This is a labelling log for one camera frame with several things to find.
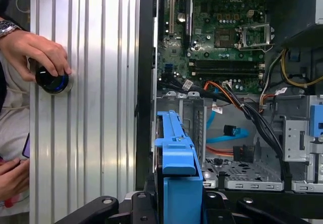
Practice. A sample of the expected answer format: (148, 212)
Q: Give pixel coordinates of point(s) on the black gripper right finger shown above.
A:
(215, 209)

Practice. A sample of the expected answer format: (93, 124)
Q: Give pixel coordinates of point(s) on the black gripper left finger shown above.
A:
(141, 209)

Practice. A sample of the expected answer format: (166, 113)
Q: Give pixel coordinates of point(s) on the hard disk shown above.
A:
(176, 163)

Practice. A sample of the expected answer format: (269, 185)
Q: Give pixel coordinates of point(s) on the grey metal disk bay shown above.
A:
(252, 185)

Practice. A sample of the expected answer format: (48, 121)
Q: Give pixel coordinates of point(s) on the person's right hand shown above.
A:
(13, 178)

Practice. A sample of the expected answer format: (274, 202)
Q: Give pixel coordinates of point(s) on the person's left hand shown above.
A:
(32, 50)

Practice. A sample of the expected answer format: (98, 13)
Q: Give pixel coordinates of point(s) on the grey metal drive cage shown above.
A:
(292, 138)

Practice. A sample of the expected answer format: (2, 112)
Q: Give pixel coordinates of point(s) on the purple phone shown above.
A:
(26, 145)

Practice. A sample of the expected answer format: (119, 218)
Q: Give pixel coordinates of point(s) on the blue plastic cage latch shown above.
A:
(316, 120)

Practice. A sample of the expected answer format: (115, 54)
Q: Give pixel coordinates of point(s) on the black RAM slot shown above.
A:
(227, 65)
(227, 70)
(227, 60)
(227, 74)

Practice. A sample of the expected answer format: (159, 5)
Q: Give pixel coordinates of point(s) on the green motherboard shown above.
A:
(214, 57)

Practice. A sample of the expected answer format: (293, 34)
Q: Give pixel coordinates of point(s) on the black PC case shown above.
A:
(145, 57)

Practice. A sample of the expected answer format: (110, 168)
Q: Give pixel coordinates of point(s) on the person's trunk white shirt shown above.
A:
(12, 108)

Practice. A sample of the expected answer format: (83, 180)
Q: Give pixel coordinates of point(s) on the metal locking lever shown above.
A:
(252, 49)

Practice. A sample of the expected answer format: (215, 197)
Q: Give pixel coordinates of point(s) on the CPU socket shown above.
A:
(225, 37)

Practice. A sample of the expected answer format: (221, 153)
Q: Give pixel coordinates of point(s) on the metal socket cover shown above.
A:
(255, 27)

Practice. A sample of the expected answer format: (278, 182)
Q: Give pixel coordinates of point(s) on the coin cell battery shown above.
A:
(181, 17)

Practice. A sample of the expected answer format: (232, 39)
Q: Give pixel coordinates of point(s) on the beige expansion slot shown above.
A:
(172, 13)

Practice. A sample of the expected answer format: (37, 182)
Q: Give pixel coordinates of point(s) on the grey power supply unit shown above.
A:
(290, 7)

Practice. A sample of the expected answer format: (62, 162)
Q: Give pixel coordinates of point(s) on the silver wristwatch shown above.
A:
(8, 28)

